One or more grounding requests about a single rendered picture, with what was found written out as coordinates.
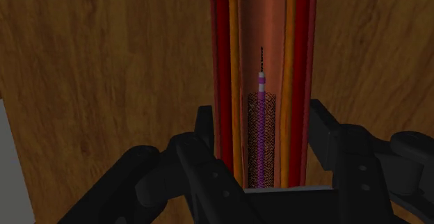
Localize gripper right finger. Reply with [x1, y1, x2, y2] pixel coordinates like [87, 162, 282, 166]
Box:
[307, 98, 434, 224]

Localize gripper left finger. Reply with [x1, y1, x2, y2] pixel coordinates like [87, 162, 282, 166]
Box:
[58, 105, 262, 224]

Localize red cutaway tube model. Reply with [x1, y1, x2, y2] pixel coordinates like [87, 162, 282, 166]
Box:
[207, 0, 322, 189]

